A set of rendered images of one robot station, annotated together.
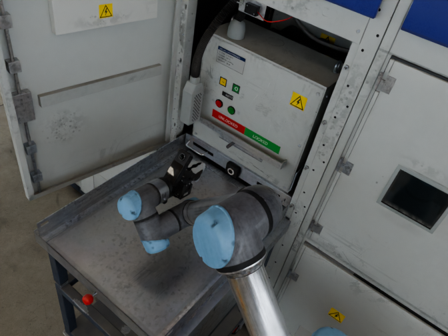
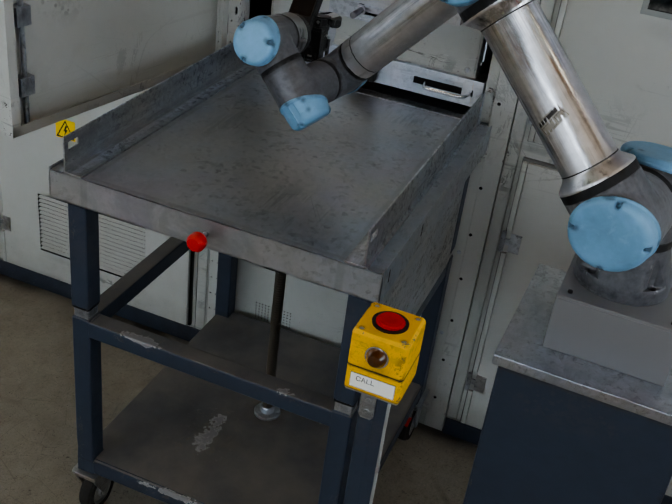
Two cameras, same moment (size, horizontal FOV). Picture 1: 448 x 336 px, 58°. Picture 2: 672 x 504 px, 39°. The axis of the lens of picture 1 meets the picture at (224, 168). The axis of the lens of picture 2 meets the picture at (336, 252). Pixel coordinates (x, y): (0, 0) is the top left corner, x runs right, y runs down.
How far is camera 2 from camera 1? 0.87 m
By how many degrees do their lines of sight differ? 13
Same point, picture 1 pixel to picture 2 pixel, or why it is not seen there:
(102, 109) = not seen: outside the picture
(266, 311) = (561, 62)
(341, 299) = not seen: hidden behind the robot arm
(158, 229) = (310, 77)
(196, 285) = (377, 202)
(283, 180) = (463, 55)
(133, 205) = (267, 27)
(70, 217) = (105, 147)
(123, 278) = (247, 205)
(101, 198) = (147, 123)
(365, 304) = not seen: hidden behind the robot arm
